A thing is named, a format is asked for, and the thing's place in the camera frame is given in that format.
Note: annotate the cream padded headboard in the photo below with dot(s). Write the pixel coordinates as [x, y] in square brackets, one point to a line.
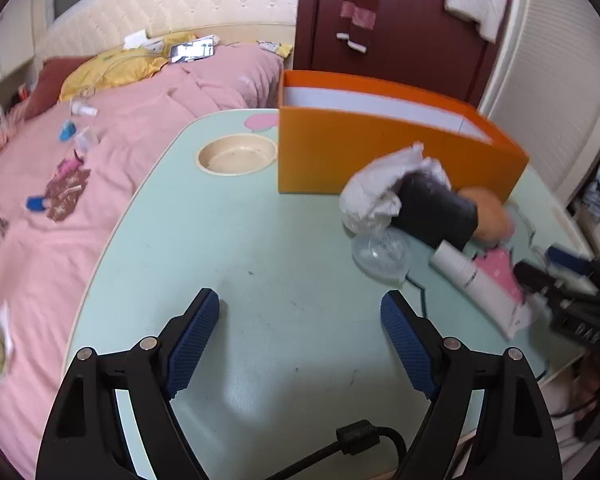
[93, 26]

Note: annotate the blue small toy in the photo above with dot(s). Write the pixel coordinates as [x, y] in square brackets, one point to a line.
[68, 130]

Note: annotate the white cream tube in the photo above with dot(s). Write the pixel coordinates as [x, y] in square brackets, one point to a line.
[488, 281]

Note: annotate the white plastic bag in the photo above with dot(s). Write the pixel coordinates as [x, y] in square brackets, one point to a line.
[370, 201]

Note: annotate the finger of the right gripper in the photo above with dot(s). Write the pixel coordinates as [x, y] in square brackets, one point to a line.
[533, 279]
[562, 257]

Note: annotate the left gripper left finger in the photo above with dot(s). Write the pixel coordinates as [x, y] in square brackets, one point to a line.
[84, 436]

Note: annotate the brown cards on bed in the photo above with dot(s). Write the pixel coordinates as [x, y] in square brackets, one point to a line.
[64, 189]

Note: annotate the pink bed quilt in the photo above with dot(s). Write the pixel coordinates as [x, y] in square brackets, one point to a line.
[45, 265]

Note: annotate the yellow pillow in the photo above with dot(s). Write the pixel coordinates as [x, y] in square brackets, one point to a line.
[119, 67]

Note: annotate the dark red pillow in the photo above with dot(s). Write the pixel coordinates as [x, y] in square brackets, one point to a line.
[50, 80]

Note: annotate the dark red wooden door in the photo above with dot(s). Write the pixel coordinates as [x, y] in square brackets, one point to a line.
[414, 42]

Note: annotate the patterned phone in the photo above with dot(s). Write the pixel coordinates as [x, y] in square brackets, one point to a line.
[195, 50]

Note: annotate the tan plush toy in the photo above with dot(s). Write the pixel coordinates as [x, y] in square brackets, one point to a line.
[494, 222]

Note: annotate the black block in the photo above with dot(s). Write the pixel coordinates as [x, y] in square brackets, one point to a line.
[433, 214]

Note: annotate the striped red scarf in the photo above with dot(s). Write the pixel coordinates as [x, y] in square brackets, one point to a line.
[356, 23]

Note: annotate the orange cardboard box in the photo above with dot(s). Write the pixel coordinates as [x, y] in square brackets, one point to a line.
[332, 125]

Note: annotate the white louvered wardrobe door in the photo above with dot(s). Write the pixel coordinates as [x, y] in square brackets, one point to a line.
[544, 91]

